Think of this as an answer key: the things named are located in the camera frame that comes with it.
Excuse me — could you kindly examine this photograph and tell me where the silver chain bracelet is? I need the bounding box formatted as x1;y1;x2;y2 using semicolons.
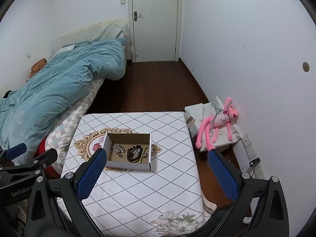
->
111;144;127;154

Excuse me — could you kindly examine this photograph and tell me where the black wristband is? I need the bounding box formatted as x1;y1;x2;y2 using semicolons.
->
127;145;142;163

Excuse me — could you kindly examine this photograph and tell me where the white cardboard box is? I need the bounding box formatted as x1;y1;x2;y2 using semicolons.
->
103;133;152;171

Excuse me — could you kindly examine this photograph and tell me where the wooden bead bracelet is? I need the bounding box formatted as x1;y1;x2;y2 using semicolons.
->
137;145;151;164

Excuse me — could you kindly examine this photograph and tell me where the white power strip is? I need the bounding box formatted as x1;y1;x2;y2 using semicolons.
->
242;134;266;179

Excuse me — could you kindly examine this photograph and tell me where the teal blue duvet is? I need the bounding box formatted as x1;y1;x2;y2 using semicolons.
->
1;38;128;165

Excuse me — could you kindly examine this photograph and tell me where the black plug adapter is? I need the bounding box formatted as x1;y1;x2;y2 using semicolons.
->
249;157;260;167

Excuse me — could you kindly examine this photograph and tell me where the checkered bed mattress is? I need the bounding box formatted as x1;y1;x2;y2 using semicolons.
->
38;78;104;174

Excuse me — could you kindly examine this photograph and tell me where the black fuzzy cloth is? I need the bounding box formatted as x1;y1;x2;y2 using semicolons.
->
190;210;228;237

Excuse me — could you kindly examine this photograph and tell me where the brown plush toy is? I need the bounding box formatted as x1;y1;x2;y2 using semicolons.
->
29;58;47;78

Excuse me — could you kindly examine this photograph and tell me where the white patterned tablecloth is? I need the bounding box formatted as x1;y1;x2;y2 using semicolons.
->
62;112;210;236

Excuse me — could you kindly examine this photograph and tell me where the pink panther plush toy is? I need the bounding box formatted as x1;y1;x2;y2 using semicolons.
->
195;97;242;151

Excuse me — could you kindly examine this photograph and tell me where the white side box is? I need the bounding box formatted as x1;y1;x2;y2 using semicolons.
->
185;97;242;151

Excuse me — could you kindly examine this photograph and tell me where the striped white pillow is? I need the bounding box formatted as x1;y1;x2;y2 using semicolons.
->
56;18;131;49

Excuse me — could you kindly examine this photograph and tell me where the white door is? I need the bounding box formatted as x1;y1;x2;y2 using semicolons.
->
128;0;183;63

